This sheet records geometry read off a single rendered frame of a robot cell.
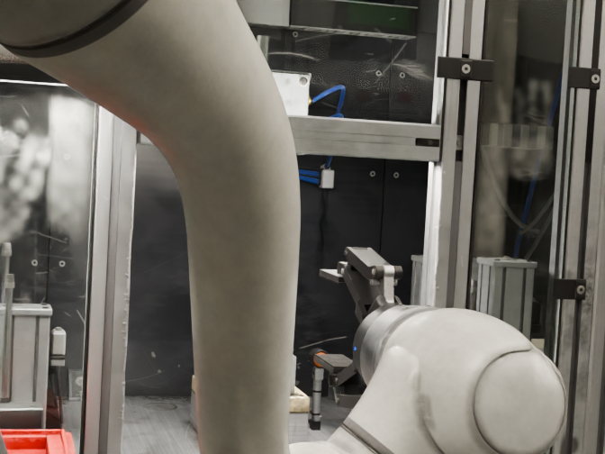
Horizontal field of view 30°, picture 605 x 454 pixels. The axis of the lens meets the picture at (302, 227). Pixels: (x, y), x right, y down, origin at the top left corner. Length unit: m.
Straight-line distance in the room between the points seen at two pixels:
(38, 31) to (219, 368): 0.25
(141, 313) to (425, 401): 1.02
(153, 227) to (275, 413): 1.11
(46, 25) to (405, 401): 0.43
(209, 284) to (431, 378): 0.23
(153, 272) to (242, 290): 1.16
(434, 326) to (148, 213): 0.98
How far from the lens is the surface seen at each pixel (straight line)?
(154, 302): 1.75
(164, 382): 1.77
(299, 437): 1.49
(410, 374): 0.78
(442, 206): 1.39
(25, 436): 1.29
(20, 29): 0.45
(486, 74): 1.41
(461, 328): 0.78
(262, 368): 0.62
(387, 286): 0.99
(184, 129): 0.51
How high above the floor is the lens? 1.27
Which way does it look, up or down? 3 degrees down
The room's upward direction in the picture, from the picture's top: 3 degrees clockwise
